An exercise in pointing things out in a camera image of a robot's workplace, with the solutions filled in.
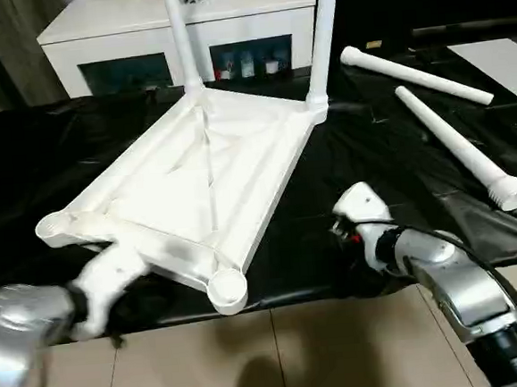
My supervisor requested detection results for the white plastic table leg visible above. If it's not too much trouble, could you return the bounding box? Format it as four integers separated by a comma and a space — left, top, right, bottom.
161, 0, 208, 104
394, 75, 517, 223
298, 0, 353, 115
338, 35, 496, 118

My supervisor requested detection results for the white plastic table top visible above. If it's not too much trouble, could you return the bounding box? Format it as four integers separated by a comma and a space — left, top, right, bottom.
22, 72, 345, 332

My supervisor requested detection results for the black mat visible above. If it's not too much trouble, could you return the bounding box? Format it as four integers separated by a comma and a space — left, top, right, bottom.
0, 40, 517, 352

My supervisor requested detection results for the white side table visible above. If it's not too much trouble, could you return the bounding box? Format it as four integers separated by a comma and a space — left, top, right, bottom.
445, 37, 517, 120

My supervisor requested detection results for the white cabinet with glass doors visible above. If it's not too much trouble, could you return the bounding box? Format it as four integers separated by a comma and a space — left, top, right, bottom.
33, 0, 325, 103

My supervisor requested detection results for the grey curtain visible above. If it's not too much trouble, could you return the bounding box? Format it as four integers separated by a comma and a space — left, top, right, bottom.
0, 0, 71, 114

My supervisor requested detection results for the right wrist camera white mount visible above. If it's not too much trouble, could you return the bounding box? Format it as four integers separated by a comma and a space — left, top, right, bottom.
329, 179, 399, 274

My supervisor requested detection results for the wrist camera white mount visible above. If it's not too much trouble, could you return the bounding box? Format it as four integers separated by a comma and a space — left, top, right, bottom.
329, 179, 399, 274
62, 236, 158, 343

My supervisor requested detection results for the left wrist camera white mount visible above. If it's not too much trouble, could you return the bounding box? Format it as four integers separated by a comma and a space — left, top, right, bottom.
62, 236, 158, 343

